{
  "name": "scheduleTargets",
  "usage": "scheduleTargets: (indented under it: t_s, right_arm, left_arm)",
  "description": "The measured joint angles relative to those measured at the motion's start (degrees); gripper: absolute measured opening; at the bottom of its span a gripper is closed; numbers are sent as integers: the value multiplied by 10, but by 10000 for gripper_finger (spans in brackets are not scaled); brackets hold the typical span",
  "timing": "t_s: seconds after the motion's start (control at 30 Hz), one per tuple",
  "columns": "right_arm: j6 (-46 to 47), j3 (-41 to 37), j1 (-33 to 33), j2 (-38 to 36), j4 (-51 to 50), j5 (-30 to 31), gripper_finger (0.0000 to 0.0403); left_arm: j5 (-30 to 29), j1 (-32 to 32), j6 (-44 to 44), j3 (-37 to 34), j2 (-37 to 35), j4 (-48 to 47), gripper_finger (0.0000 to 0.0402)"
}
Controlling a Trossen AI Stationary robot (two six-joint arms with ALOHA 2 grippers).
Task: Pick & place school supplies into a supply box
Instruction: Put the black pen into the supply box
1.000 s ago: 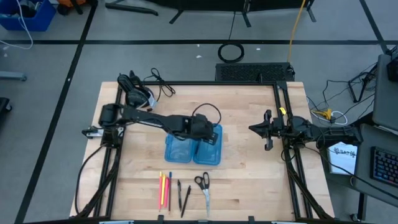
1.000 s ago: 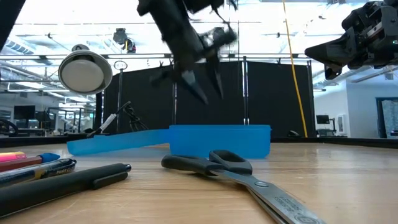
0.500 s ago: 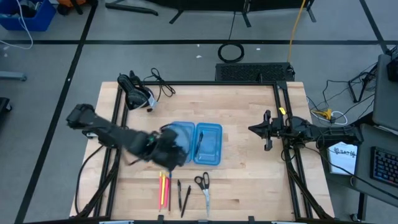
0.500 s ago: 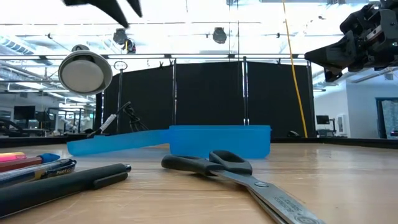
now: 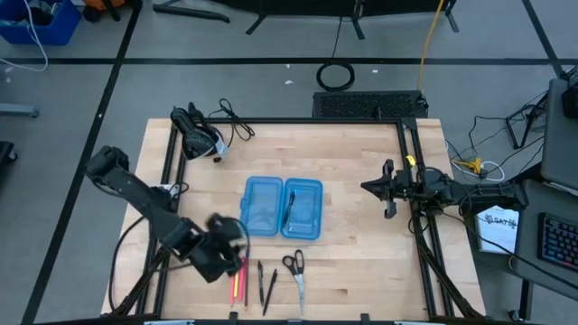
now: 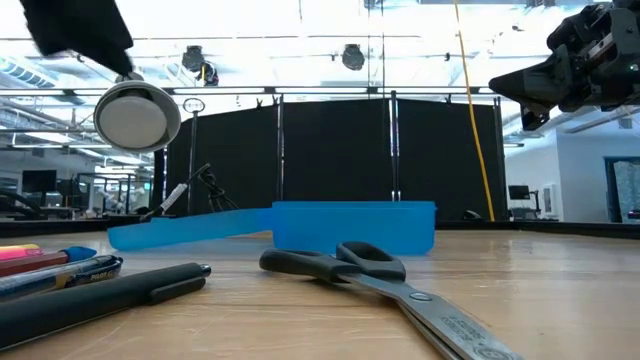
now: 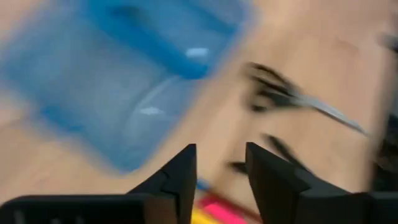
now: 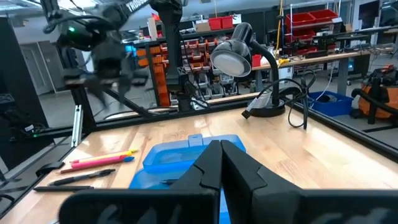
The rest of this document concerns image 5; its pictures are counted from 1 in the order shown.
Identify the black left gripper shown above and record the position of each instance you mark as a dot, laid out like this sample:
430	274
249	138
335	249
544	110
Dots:
217	262

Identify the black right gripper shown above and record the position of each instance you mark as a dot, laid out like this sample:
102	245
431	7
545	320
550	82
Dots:
402	186

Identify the yellow highlighter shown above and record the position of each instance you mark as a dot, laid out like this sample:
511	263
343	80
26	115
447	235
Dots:
236	280

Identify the pink highlighter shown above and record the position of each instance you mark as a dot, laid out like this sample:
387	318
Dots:
242	281

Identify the red pen with blue cap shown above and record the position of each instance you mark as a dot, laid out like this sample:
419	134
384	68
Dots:
246	289

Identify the blue plastic supply box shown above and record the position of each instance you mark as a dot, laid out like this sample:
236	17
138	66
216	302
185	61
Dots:
262	207

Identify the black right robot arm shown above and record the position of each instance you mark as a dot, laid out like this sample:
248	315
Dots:
487	196

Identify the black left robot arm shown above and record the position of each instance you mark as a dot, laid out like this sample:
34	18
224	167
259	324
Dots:
135	192

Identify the black table clamp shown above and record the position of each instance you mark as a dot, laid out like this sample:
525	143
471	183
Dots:
365	318
233	317

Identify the black perforated computer case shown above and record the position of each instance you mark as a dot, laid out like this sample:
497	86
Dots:
361	104

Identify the black rounded plug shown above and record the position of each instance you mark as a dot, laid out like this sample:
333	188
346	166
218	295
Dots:
422	100

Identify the white paper sheet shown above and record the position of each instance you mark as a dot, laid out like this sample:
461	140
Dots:
496	234

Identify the black floor stand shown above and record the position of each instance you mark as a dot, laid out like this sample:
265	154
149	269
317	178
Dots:
515	133

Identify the grey keyboard desk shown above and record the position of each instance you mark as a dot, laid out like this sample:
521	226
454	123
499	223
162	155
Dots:
530	212

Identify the backdrop stand pole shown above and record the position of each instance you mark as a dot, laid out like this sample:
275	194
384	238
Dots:
453	22
257	25
357	28

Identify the black backlit keyboard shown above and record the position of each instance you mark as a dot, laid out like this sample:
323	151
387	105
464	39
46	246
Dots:
560	241

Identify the black backdrop curtain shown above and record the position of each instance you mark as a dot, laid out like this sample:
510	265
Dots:
316	5

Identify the black device on desk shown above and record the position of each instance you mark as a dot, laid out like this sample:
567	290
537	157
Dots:
571	101

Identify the black floor object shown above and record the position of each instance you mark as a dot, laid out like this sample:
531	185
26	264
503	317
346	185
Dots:
5	155

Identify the grey floor object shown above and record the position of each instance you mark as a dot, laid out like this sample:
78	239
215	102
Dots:
18	110

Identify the orange bag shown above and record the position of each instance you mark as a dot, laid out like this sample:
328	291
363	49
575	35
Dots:
106	3

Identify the blue storage bin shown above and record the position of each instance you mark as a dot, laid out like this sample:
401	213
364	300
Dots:
54	34

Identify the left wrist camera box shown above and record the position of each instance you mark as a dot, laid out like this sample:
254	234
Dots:
221	227

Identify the silver edge bracket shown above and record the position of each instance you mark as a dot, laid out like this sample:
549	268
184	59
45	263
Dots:
411	323
169	322

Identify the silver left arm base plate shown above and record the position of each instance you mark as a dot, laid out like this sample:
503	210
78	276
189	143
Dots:
165	187

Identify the black aluminium table frame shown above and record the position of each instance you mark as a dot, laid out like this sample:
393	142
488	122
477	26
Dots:
293	120

